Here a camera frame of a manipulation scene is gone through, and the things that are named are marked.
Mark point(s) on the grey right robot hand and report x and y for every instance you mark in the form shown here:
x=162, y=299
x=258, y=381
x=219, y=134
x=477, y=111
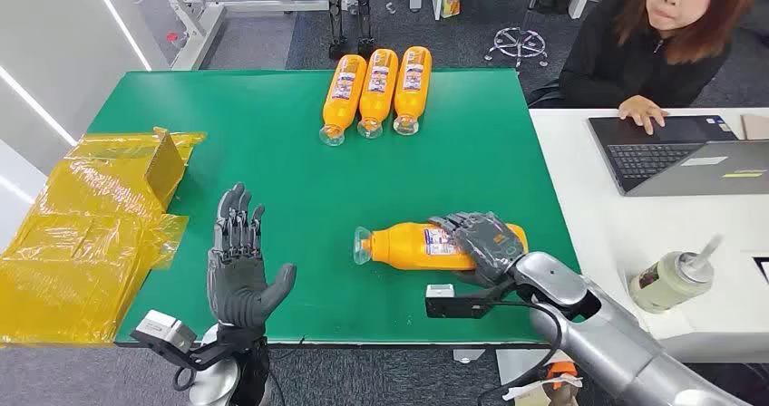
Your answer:
x=489, y=244

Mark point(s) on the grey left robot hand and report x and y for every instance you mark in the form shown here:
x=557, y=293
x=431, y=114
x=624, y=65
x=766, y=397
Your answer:
x=237, y=283

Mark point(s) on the orange juice bottle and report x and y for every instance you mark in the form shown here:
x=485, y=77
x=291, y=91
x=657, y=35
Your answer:
x=377, y=91
x=402, y=247
x=412, y=88
x=342, y=100

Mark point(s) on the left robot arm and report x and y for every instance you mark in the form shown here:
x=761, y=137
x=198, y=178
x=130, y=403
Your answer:
x=216, y=385

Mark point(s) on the orange and white tag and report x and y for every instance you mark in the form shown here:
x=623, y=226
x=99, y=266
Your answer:
x=562, y=370

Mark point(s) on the yellow film wrapped cardboard box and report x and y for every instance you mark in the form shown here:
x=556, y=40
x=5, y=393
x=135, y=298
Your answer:
x=78, y=241

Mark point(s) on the grey laptop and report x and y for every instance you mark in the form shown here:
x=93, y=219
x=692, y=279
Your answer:
x=661, y=157

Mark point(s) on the person's hand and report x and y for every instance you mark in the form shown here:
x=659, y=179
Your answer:
x=643, y=112

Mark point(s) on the person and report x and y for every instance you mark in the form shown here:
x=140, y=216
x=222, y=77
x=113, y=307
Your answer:
x=625, y=61

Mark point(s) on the black robot leg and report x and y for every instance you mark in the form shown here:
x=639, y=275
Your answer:
x=365, y=13
x=335, y=13

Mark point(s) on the black flat device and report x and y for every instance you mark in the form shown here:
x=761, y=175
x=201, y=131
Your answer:
x=763, y=270

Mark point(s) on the brown notepad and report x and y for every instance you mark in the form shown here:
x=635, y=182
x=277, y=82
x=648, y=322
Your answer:
x=756, y=127

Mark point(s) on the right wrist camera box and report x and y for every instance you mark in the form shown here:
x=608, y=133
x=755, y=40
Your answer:
x=441, y=292

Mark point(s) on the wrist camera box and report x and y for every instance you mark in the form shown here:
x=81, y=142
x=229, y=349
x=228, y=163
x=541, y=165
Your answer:
x=441, y=292
x=162, y=328

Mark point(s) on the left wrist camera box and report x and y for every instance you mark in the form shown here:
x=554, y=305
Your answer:
x=162, y=328

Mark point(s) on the grey table bracket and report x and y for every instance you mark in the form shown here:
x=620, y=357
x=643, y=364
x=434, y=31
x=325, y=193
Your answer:
x=468, y=356

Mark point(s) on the white metal frame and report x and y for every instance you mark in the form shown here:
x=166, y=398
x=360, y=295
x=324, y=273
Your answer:
x=198, y=43

